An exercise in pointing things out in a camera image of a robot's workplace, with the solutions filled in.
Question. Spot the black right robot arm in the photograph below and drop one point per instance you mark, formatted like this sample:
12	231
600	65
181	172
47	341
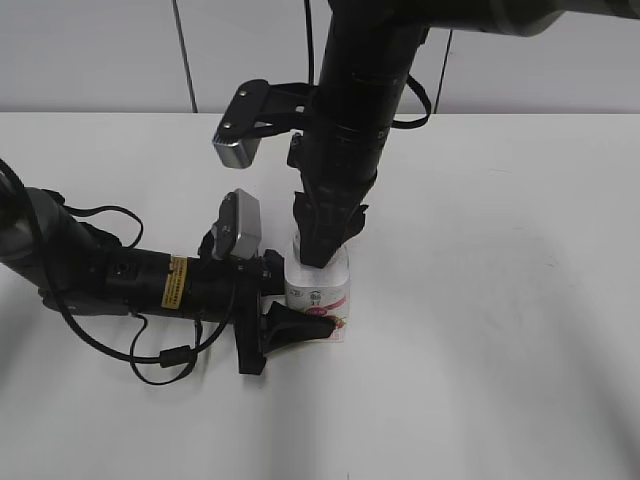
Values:
370	49

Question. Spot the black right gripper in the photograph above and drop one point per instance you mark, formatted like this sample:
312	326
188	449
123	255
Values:
337	169

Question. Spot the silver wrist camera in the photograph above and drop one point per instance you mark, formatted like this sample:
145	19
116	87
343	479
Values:
237	231
259	110

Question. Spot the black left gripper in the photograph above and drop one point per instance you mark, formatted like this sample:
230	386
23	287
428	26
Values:
240	285

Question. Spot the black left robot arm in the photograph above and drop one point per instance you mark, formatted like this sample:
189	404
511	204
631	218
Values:
51	245

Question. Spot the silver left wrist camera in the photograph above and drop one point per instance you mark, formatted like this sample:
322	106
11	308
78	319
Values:
237	231

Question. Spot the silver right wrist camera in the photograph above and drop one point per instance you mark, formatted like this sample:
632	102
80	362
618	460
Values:
259	110

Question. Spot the white yili changqing bottle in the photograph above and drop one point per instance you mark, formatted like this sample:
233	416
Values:
323	292

